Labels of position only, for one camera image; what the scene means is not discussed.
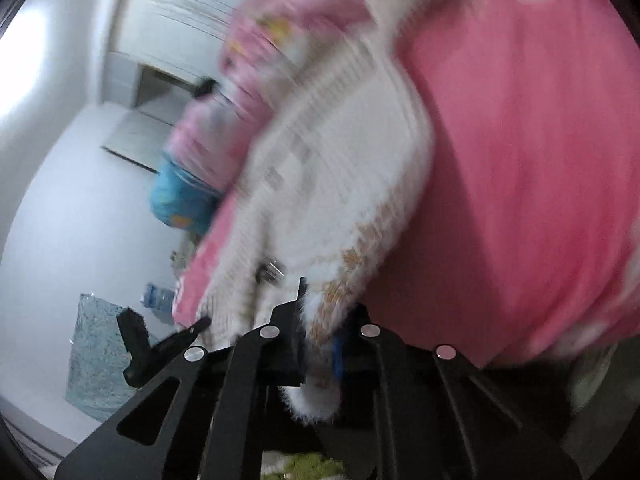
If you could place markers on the grey-green cloth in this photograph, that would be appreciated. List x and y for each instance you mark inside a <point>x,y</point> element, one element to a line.
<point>181,260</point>

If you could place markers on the white wardrobe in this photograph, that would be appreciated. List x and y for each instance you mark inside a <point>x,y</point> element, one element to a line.
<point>165,25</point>

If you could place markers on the pink floral quilt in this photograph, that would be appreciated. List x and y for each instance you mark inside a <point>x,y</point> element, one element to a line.
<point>250,85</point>

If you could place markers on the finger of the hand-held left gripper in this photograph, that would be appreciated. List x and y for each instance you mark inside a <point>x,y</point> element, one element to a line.
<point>177,337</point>

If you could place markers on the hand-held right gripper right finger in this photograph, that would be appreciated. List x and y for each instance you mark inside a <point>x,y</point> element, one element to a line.
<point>338,355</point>

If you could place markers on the beige white checked sweater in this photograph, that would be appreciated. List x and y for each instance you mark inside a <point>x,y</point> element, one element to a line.
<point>340,160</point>

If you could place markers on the pale patterned cloth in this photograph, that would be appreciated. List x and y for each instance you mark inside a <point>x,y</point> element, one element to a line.
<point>592,375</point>

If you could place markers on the pink floral bed sheet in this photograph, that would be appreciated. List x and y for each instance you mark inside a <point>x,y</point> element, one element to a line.
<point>525,185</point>

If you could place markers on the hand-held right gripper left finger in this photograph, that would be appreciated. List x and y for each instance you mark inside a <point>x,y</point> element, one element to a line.
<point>287,345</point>

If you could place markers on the clear water bottle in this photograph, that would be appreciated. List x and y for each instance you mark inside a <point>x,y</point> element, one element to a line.
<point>157,297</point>

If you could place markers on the teal patterned panel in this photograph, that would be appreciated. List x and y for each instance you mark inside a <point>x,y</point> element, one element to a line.
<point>100,355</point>

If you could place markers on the blue pillow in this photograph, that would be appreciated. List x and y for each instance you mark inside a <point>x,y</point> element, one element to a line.
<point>180,200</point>

